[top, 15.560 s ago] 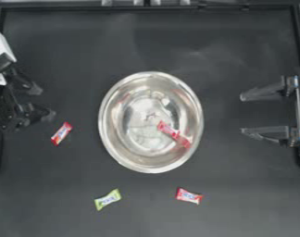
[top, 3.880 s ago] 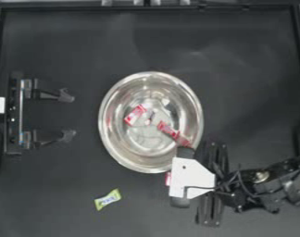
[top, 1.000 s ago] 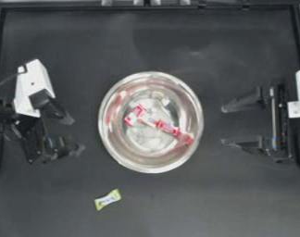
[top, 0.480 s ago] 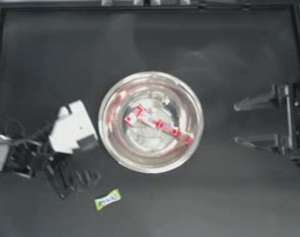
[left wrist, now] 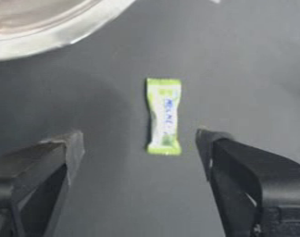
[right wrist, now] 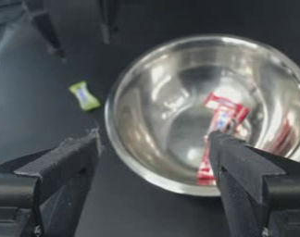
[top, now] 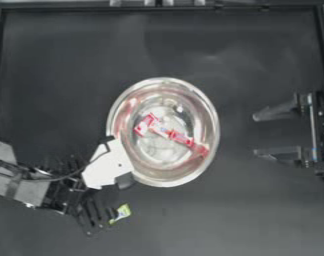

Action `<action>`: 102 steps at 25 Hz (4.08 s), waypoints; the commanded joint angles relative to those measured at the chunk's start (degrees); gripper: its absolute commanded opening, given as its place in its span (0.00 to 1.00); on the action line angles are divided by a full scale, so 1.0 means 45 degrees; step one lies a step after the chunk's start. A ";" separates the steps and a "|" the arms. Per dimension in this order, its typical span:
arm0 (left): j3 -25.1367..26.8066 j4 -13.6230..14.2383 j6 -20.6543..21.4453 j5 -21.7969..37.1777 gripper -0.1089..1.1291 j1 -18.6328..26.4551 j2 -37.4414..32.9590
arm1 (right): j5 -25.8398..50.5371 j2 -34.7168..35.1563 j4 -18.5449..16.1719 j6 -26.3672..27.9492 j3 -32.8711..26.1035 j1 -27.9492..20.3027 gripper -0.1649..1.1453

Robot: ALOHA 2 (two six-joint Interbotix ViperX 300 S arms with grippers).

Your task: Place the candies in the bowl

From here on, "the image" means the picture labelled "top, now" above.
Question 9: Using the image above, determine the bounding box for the steel bowl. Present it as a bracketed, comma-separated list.
[104, 76, 222, 188]

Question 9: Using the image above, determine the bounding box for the black metal frame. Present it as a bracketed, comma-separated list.
[0, 0, 324, 91]

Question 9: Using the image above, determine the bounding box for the red candy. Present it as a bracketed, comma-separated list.
[155, 125, 184, 141]
[172, 131, 210, 160]
[132, 112, 160, 136]

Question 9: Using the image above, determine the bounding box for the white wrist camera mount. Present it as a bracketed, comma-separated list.
[80, 135, 136, 192]

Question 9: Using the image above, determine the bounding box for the green candy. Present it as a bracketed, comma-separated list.
[107, 203, 132, 225]

